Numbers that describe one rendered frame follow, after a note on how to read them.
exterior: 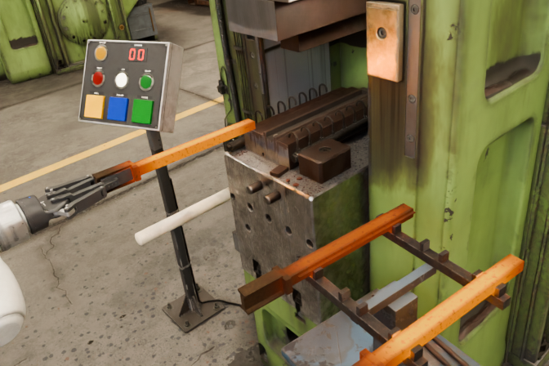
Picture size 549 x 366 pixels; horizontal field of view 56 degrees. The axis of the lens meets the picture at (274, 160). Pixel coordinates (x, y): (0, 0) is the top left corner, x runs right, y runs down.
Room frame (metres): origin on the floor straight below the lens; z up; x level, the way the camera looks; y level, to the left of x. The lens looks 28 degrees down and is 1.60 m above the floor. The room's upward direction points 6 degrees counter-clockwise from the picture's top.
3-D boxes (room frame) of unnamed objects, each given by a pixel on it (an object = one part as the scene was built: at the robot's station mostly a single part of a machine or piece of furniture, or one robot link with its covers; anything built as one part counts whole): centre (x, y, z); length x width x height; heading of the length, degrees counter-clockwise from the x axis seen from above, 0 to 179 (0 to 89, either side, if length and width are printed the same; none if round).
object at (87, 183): (0.96, 0.44, 1.06); 0.11 x 0.01 x 0.04; 132
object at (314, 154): (1.18, -0.13, 0.95); 0.12 x 0.08 x 0.06; 127
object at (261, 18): (1.42, -0.15, 1.32); 0.42 x 0.20 x 0.10; 127
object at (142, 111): (1.53, 0.40, 1.01); 0.07 x 0.05 x 0.07; 62
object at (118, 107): (1.57, 0.49, 1.01); 0.07 x 0.05 x 0.07; 62
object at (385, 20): (1.12, -0.27, 1.27); 0.09 x 0.02 x 0.17; 37
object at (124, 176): (0.99, 0.35, 1.06); 0.07 x 0.01 x 0.03; 127
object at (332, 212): (1.38, -0.19, 0.69); 0.56 x 0.38 x 0.45; 127
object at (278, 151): (1.42, -0.15, 0.96); 0.42 x 0.20 x 0.09; 127
